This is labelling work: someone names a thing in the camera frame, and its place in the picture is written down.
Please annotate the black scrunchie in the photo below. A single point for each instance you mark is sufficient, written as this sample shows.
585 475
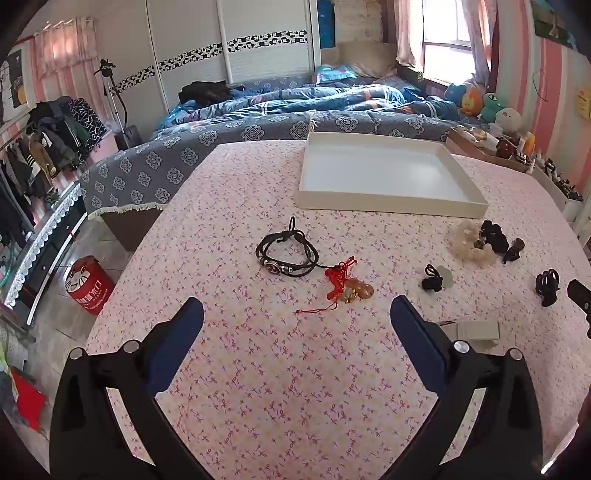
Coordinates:
496 237

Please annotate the blue floral quilt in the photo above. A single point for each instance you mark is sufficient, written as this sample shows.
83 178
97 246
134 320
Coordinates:
300 99

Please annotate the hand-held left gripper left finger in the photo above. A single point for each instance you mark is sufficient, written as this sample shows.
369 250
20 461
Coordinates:
178 344

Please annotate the black clothing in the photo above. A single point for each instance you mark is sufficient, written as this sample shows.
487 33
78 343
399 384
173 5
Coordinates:
205 91

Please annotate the blue plush toy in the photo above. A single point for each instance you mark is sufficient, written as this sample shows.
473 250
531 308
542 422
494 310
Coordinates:
454 93

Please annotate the white shallow tray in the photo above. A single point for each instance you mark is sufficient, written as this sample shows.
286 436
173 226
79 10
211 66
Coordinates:
383 170

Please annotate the yellow wall note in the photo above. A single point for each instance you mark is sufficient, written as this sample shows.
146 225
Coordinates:
584 102

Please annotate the white storage shelf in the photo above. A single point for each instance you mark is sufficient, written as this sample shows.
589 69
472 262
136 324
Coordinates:
561 194

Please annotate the white plush toy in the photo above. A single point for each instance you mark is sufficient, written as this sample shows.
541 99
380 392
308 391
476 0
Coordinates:
508 120

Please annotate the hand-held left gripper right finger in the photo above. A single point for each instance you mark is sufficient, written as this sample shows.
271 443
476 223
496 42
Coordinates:
418 344

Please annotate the black garment steamer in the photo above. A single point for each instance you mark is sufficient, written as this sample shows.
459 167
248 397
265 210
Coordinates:
121 134

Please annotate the green plush toy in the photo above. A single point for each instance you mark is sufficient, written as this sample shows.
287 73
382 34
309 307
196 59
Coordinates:
494 106

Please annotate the pink striped curtain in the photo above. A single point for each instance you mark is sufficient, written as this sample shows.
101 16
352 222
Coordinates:
64 55

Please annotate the pink floral tablecloth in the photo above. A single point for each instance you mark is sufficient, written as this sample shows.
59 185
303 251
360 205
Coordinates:
258 360

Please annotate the red knot amber pendant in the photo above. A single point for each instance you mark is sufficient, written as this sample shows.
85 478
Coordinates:
358 288

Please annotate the cream fluffy scrunchie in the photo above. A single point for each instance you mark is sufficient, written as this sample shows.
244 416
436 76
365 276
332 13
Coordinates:
468 249

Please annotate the wall poster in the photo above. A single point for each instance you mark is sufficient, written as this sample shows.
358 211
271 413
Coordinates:
551 21

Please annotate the orange bottle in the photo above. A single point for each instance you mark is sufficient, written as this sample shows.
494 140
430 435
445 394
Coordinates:
529 142

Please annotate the orange plush toy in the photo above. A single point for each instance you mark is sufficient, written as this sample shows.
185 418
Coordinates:
472 102

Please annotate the rack of hanging clothes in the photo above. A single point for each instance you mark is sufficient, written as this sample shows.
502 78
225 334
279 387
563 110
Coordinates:
51 134

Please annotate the brown bead pendant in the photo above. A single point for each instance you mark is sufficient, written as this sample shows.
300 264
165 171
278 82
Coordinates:
512 253

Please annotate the red round ornament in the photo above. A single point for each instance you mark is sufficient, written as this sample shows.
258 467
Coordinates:
504 148

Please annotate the cabinet with lace trim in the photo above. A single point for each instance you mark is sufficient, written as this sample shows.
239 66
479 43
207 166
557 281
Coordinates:
46 249

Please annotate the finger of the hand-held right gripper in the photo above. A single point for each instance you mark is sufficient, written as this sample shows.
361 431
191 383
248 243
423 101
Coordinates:
581 295

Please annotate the wooden tray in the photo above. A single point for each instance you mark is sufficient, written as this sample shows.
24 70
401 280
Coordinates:
480 150

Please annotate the grey patterned bedspread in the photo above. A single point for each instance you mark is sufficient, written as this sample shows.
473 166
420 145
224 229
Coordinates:
184 161

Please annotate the red cloth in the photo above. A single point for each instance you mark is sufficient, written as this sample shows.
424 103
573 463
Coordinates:
28 401

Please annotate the white wardrobe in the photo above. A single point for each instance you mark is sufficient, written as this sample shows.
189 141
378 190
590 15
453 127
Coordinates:
194 32

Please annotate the window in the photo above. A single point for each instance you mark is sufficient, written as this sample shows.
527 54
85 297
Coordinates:
445 27

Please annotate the beige pillow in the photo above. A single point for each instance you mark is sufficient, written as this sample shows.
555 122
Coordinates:
364 57

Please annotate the red round bin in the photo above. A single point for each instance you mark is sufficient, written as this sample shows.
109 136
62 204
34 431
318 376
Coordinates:
87 286

